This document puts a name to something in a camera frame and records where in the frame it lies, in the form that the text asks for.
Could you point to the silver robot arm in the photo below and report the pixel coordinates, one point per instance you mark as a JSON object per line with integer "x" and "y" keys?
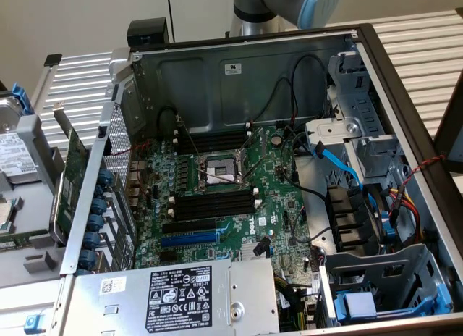
{"x": 253, "y": 3}

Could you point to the black RAM slot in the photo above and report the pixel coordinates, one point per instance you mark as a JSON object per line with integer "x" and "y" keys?
{"x": 213, "y": 208}
{"x": 213, "y": 139}
{"x": 213, "y": 145}
{"x": 213, "y": 134}
{"x": 213, "y": 195}
{"x": 213, "y": 214}
{"x": 213, "y": 201}
{"x": 213, "y": 128}

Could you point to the green RAM stick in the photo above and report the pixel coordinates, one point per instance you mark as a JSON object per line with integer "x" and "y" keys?
{"x": 9, "y": 245}

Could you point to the metal CPU socket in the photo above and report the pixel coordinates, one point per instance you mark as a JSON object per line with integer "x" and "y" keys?
{"x": 220, "y": 169}

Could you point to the thin metal locking lever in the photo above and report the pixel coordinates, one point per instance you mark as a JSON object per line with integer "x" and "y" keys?
{"x": 190, "y": 138}
{"x": 256, "y": 168}

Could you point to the green Dell motherboard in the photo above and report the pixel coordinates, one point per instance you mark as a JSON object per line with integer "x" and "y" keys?
{"x": 269, "y": 191}

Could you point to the round coin battery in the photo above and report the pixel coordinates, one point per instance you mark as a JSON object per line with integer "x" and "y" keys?
{"x": 277, "y": 139}

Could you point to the long black expansion slot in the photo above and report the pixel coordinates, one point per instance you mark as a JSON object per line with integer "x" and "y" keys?
{"x": 188, "y": 225}

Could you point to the blue expansion slot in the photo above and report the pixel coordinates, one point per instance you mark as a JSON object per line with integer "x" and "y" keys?
{"x": 188, "y": 239}

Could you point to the silver chipset heatsink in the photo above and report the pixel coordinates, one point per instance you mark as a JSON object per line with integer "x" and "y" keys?
{"x": 247, "y": 252}

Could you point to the white sticker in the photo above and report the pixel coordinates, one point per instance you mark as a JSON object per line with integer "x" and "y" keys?
{"x": 233, "y": 69}

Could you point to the grey metal PC case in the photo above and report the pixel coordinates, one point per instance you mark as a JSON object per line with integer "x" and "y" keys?
{"x": 275, "y": 61}

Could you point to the short black expansion slot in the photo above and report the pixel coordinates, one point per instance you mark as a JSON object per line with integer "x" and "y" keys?
{"x": 168, "y": 256}

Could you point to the blue card retention clip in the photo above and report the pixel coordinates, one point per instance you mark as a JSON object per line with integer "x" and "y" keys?
{"x": 96, "y": 223}
{"x": 88, "y": 258}
{"x": 98, "y": 205}
{"x": 106, "y": 176}
{"x": 92, "y": 239}

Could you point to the black fan shroud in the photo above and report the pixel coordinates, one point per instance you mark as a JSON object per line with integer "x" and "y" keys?
{"x": 347, "y": 213}

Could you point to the green graphics card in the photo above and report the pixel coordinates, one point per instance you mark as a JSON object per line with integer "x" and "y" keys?
{"x": 74, "y": 169}

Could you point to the black box behind case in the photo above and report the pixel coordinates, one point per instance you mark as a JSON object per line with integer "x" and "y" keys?
{"x": 148, "y": 28}

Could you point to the grey metal disk bay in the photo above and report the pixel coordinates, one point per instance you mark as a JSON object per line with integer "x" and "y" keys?
{"x": 380, "y": 263}

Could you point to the silver power supply unit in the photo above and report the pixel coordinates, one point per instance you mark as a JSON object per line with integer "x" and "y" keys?
{"x": 119, "y": 303}

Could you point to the blue disk tray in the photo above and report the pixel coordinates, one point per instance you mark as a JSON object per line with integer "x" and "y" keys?
{"x": 358, "y": 303}

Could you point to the grey parts rack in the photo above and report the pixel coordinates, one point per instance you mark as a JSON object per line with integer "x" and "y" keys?
{"x": 36, "y": 205}

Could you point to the silver hard disk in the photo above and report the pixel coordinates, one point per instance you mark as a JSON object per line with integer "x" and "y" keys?
{"x": 14, "y": 155}

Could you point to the silver CPU chip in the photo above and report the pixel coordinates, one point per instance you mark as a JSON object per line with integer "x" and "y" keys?
{"x": 7, "y": 216}

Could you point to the small blue latch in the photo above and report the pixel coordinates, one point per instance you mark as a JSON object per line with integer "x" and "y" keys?
{"x": 32, "y": 323}

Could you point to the silver metal bracket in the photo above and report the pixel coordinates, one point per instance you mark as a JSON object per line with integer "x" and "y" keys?
{"x": 332, "y": 129}

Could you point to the blue disk bracket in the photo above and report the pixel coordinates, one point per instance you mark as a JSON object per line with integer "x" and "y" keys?
{"x": 21, "y": 98}

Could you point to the dark brown post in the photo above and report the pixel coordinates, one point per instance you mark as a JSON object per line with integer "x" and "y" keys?
{"x": 454, "y": 133}

